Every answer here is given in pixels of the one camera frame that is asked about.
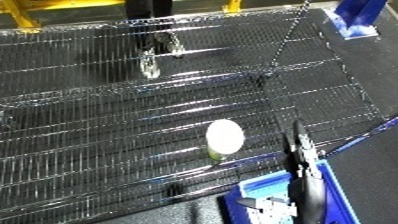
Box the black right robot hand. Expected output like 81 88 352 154
234 119 329 224

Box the white paper cup green band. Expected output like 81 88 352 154
204 118 247 162

